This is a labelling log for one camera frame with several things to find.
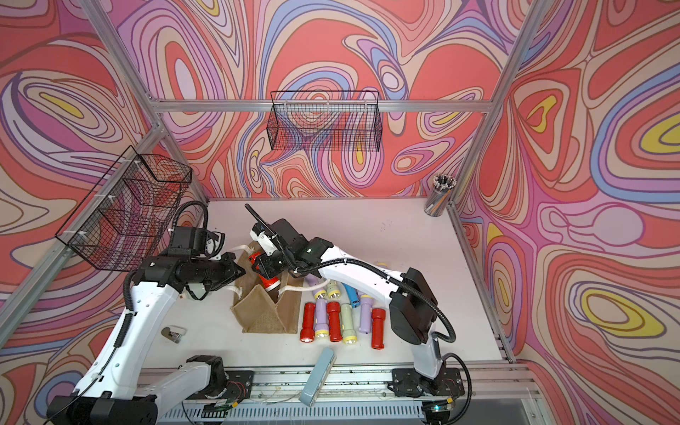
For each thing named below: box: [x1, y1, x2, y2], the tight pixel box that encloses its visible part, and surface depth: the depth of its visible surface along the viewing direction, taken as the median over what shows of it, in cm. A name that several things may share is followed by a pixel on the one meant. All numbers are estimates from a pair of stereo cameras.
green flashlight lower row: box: [340, 302, 358, 345], surface depth 84 cm
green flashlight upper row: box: [326, 278, 342, 300], surface depth 90 cm
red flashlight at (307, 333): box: [300, 301, 317, 344], surface depth 84 cm
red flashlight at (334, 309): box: [326, 301, 342, 343], surface depth 85 cm
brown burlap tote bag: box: [230, 240, 304, 334], surface depth 77 cm
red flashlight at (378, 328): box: [370, 308, 387, 350], surface depth 84 cm
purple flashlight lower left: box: [314, 289, 330, 339], surface depth 85 cm
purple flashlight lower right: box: [358, 293, 374, 334], surface depth 86 cm
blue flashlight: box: [340, 282, 361, 309], surface depth 90 cm
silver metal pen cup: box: [424, 173, 457, 218], surface depth 107 cm
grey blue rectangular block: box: [298, 347, 338, 408], surface depth 75 cm
